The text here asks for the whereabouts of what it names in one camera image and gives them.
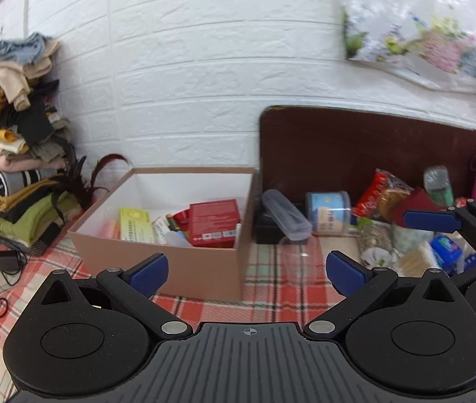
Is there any blue cube box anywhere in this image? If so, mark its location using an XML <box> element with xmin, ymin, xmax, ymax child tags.
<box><xmin>430</xmin><ymin>235</ymin><xmax>463</xmax><ymax>275</ymax></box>

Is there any dark red card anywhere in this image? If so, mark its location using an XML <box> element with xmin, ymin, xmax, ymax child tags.
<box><xmin>391</xmin><ymin>187</ymin><xmax>439</xmax><ymax>227</ymax></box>

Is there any cotton swab bag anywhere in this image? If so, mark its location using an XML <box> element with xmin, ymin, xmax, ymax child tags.
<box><xmin>396</xmin><ymin>242</ymin><xmax>439</xmax><ymax>277</ymax></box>

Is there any yellow green medicine box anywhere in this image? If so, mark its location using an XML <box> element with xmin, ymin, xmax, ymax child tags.
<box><xmin>119</xmin><ymin>208</ymin><xmax>155</xmax><ymax>244</ymax></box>

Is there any red snack packet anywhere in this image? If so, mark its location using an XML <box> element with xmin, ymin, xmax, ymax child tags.
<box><xmin>352</xmin><ymin>169</ymin><xmax>413</xmax><ymax>222</ymax></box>

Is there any blue label round tin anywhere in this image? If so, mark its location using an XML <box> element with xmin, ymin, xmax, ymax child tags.
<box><xmin>306</xmin><ymin>191</ymin><xmax>352</xmax><ymax>236</ymax></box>

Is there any clear plastic case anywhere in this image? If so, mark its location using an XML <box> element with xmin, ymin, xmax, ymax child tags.
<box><xmin>262</xmin><ymin>189</ymin><xmax>313</xmax><ymax>242</ymax></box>

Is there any cardboard storage box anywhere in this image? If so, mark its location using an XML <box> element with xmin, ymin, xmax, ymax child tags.
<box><xmin>69</xmin><ymin>168</ymin><xmax>255</xmax><ymax>302</ymax></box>

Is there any red rectangular box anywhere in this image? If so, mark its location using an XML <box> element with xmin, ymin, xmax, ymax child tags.
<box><xmin>189</xmin><ymin>199</ymin><xmax>241</xmax><ymax>249</ymax></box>

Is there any dark red feather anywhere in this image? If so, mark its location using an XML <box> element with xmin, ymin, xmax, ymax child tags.
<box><xmin>88</xmin><ymin>153</ymin><xmax>130</xmax><ymax>196</ymax></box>

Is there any black power adapter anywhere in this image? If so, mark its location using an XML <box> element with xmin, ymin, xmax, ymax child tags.
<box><xmin>0</xmin><ymin>250</ymin><xmax>22</xmax><ymax>275</ymax></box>

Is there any stack of folded clothes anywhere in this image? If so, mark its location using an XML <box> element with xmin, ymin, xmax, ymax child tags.
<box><xmin>0</xmin><ymin>33</ymin><xmax>83</xmax><ymax>256</ymax></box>

